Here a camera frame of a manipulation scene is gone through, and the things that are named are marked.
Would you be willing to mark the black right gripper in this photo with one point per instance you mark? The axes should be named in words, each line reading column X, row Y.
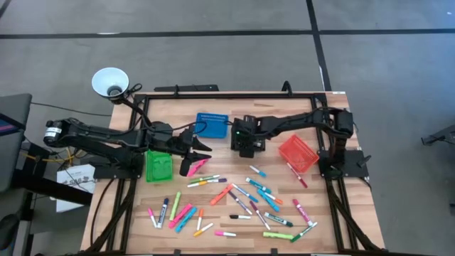
column 249, row 131

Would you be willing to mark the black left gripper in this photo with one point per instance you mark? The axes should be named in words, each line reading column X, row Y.
column 185, row 145

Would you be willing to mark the thin light green marker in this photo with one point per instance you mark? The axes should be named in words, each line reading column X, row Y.
column 204, row 178

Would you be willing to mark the blue plastic basket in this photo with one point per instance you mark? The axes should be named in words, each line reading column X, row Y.
column 213, row 124

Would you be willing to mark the small yellow cap marker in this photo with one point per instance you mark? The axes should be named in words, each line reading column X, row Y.
column 203, row 229
column 197, row 184

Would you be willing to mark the small purple cap marker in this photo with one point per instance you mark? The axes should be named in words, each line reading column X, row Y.
column 217, row 181

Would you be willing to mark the small blue cap marker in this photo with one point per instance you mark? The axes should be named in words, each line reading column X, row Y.
column 257, row 171

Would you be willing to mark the green plastic basket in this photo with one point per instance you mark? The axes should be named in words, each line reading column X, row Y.
column 160, row 167

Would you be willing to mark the orange highlighter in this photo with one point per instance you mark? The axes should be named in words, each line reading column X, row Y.
column 221, row 194

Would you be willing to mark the orange plastic basket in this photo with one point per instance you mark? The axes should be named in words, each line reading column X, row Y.
column 298, row 153

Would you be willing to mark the teal whiteboard marker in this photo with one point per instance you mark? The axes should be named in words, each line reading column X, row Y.
column 258, row 185

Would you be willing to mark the light green highlighter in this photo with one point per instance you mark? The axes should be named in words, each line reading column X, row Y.
column 278, row 235
column 175, row 206

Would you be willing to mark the thin blue marker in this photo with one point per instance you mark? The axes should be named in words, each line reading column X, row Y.
column 245, row 192

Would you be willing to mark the thin purple marker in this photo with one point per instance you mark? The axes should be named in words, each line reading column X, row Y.
column 240, row 202

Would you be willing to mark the thin red marker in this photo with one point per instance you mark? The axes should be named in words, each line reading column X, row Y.
column 298, row 175

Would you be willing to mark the small orange cap marker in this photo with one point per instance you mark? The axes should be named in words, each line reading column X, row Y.
column 200, row 219
column 274, row 198

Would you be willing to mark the small black cap marker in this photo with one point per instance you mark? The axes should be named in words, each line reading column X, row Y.
column 240, row 216

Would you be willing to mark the small pink cap marker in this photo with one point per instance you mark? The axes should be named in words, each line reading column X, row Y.
column 225, row 233
column 152, row 217

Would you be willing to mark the thin maroon marker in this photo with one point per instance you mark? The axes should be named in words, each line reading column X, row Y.
column 259, row 215

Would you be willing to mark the green whiteboard marker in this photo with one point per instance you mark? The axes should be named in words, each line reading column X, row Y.
column 278, row 219

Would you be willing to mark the pink whiteboard marker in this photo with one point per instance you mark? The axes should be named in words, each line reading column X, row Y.
column 302, row 212

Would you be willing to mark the thin dark green marker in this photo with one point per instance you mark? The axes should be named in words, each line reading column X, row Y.
column 304, row 232

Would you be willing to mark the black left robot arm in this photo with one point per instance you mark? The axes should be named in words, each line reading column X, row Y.
column 106, row 137

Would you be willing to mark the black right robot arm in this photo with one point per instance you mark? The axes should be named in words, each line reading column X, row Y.
column 295, row 121

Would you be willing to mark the black plastic basket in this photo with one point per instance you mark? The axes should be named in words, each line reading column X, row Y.
column 233, row 144

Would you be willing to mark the black clamp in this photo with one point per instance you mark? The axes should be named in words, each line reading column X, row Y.
column 287, row 88

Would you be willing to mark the black power strip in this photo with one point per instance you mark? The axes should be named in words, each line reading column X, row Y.
column 192, row 87

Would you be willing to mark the black desk lamp white shade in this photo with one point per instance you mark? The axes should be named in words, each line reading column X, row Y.
column 108, row 80

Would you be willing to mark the white printed paper sheet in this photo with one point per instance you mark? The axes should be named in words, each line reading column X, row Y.
column 76, row 177

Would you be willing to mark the dark screen device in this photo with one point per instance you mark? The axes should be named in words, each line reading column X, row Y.
column 7, row 125

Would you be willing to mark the black stand leg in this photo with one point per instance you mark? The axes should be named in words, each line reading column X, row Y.
column 444, row 135

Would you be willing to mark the black device with light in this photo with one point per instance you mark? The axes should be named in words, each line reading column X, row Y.
column 8, row 231

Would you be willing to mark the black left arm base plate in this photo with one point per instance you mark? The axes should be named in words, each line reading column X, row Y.
column 106, row 172

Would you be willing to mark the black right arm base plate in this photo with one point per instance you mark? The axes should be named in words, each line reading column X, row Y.
column 352, row 167

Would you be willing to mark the black side table frame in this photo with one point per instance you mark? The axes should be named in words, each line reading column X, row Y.
column 49, row 188

